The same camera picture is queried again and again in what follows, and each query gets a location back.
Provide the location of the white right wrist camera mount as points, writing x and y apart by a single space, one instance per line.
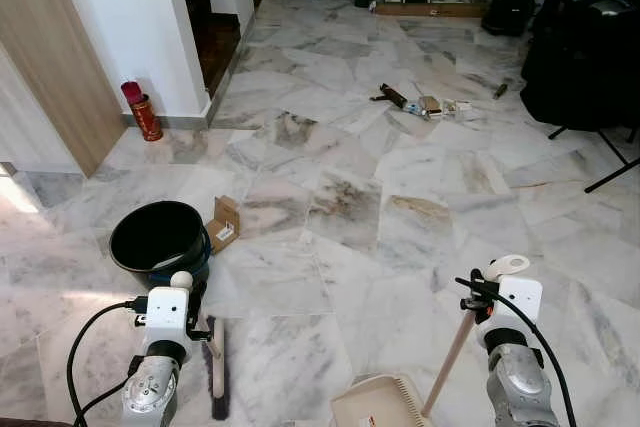
515 297

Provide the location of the black plastic bucket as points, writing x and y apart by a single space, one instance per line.
160 237

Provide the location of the black cloth covered furniture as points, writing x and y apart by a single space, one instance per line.
580 67

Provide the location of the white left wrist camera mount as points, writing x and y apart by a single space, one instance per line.
165 312

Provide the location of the light wood door panel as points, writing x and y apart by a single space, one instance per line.
50 57

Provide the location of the wooden broom with dark bristles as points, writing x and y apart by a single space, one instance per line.
221 387

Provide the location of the wooden base board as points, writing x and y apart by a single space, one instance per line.
430 9

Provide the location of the black backpack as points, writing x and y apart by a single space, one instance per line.
510 2

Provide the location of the red cylindrical canister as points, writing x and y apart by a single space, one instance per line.
145 117

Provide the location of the small cardboard box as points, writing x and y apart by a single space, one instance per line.
224 224

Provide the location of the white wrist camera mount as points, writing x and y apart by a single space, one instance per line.
515 297
165 312

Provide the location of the clear plastic bottle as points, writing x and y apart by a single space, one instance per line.
425 112

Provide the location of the dark wooden staircase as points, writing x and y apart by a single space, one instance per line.
215 42

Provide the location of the small brown cardboard piece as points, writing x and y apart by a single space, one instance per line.
432 103

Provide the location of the small brown litter piece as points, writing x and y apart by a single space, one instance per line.
500 91

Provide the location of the black metal stand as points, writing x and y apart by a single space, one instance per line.
612 177

